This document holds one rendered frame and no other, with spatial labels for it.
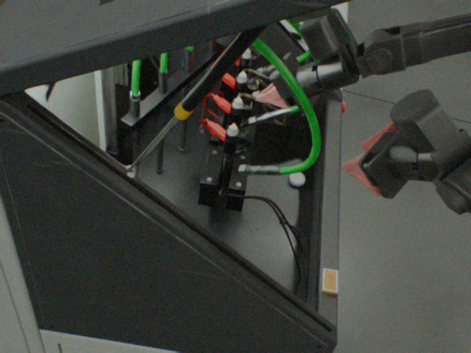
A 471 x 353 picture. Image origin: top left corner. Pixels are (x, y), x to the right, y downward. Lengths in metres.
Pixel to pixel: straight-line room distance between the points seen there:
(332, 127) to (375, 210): 1.15
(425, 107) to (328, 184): 0.66
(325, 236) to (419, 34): 0.49
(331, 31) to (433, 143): 0.34
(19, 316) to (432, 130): 0.88
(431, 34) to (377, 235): 1.61
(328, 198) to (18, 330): 0.71
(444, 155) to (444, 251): 1.86
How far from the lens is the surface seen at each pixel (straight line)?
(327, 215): 1.36
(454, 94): 3.30
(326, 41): 1.05
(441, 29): 1.06
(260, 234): 1.44
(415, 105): 0.80
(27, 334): 1.40
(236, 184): 1.33
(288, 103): 1.13
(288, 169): 1.12
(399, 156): 0.87
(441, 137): 0.79
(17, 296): 1.25
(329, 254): 1.30
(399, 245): 2.58
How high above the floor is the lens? 2.02
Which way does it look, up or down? 51 degrees down
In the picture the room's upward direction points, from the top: 10 degrees clockwise
